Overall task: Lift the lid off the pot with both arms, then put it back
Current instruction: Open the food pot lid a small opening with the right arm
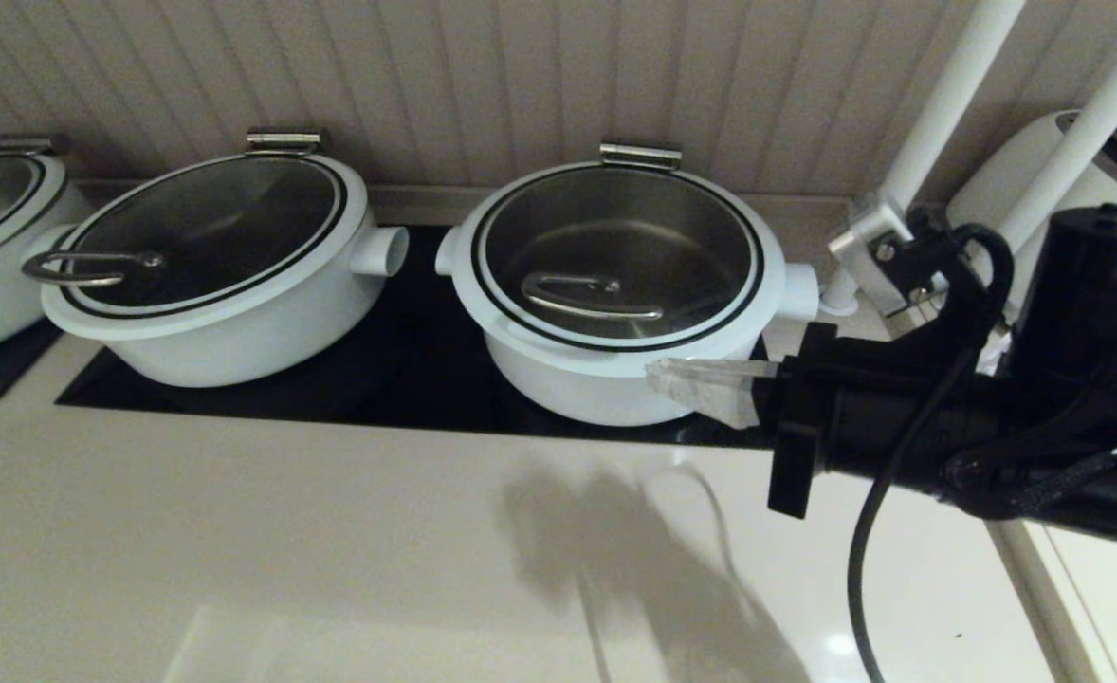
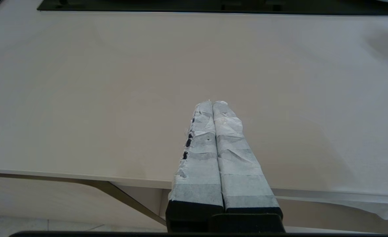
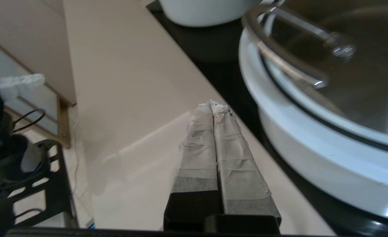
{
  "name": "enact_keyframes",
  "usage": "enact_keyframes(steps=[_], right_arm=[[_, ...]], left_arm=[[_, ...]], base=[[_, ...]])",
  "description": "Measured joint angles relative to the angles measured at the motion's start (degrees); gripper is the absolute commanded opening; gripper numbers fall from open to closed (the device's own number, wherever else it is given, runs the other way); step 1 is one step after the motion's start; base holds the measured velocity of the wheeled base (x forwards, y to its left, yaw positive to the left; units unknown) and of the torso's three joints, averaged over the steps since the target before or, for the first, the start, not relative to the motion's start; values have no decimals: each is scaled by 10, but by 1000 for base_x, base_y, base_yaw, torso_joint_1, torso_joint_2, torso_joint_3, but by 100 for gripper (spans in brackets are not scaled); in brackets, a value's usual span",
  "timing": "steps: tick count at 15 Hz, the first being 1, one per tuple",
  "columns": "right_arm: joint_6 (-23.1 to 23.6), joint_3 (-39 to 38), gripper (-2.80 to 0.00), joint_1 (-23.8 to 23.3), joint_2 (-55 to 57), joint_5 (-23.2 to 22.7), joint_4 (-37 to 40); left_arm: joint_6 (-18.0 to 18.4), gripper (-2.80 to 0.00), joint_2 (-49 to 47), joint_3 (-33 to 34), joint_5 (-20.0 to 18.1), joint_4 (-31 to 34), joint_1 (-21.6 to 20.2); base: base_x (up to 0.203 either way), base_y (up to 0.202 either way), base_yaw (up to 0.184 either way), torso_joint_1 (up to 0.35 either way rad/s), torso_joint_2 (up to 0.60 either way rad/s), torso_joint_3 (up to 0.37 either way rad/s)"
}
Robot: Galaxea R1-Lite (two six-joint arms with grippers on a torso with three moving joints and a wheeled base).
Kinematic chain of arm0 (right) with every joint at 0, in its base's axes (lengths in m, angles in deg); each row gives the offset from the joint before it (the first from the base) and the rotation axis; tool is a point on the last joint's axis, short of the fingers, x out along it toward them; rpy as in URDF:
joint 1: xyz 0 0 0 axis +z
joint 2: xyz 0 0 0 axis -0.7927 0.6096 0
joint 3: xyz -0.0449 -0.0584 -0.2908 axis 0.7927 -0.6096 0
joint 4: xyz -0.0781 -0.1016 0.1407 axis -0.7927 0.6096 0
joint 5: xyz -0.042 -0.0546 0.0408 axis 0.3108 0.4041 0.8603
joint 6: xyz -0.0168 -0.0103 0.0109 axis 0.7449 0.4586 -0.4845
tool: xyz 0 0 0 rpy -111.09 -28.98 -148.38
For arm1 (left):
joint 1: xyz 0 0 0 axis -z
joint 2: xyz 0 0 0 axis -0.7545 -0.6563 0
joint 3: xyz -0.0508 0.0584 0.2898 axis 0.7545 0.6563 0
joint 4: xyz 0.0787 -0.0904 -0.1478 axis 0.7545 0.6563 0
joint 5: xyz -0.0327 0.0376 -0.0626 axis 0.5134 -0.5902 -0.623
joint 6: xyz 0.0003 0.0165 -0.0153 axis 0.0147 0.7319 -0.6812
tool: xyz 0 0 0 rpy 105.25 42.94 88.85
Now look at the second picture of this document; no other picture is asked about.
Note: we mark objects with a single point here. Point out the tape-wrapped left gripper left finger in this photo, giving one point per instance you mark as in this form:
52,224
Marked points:
197,171

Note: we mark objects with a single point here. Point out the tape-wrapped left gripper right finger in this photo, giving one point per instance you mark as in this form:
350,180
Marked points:
240,171

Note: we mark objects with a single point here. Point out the grey metal table brace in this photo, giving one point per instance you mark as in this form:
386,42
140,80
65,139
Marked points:
131,200

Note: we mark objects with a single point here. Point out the large black glass cooktop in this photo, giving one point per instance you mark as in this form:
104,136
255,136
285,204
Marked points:
213,6

